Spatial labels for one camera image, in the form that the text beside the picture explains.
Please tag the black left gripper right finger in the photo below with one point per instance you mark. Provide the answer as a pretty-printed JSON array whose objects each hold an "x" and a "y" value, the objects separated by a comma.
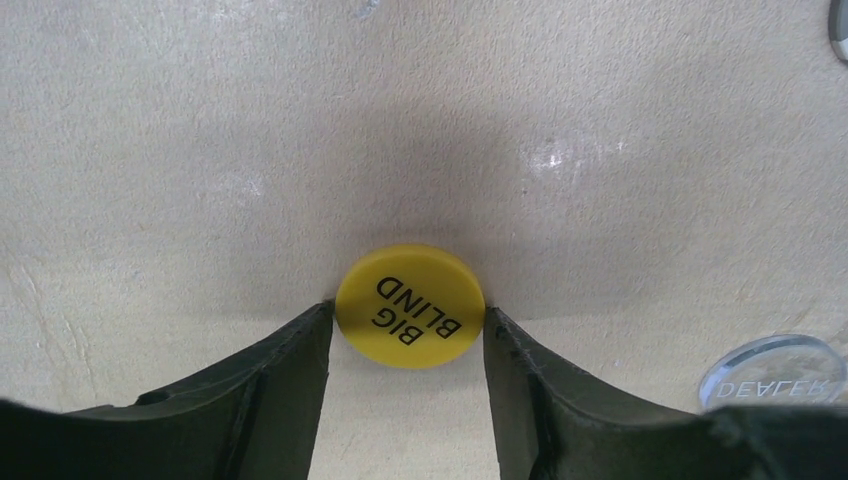
[{"x": 555, "y": 420}]

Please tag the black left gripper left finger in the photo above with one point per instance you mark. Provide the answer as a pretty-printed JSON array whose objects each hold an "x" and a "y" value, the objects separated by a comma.
[{"x": 252, "y": 415}]

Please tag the yellow big blind button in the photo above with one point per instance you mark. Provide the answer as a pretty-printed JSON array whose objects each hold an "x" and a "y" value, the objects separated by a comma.
[{"x": 410, "y": 306}]

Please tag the clear dealer button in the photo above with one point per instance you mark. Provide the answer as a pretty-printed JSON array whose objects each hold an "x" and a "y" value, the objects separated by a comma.
[{"x": 777, "y": 370}]

